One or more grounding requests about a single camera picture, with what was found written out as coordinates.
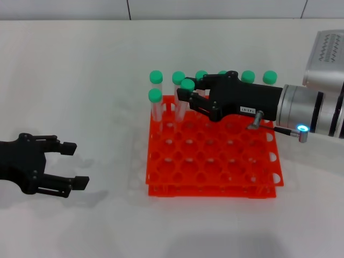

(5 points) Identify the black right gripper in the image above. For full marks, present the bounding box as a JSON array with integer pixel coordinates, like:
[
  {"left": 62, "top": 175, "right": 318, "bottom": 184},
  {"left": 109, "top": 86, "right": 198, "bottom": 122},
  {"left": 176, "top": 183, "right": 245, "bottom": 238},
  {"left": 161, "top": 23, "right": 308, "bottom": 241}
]
[{"left": 176, "top": 70, "right": 284, "bottom": 123}]

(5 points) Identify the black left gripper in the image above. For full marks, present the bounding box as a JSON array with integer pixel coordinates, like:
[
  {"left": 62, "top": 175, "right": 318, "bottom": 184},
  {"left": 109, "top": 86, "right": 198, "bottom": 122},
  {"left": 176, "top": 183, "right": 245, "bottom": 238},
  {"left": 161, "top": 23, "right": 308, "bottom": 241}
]
[{"left": 0, "top": 132, "right": 90, "bottom": 199}]

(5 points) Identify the orange test tube rack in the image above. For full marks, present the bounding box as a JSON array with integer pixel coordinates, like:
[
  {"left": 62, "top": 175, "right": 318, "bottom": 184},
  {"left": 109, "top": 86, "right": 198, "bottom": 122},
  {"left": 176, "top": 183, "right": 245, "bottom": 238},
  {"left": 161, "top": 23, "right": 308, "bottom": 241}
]
[{"left": 146, "top": 95, "right": 285, "bottom": 199}]

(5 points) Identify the silver vented wrist camera box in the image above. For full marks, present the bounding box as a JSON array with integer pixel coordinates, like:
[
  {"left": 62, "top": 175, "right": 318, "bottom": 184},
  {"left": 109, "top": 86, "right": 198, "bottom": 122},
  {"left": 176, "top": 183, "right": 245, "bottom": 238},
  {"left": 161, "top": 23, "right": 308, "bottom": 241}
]
[{"left": 302, "top": 30, "right": 344, "bottom": 94}]

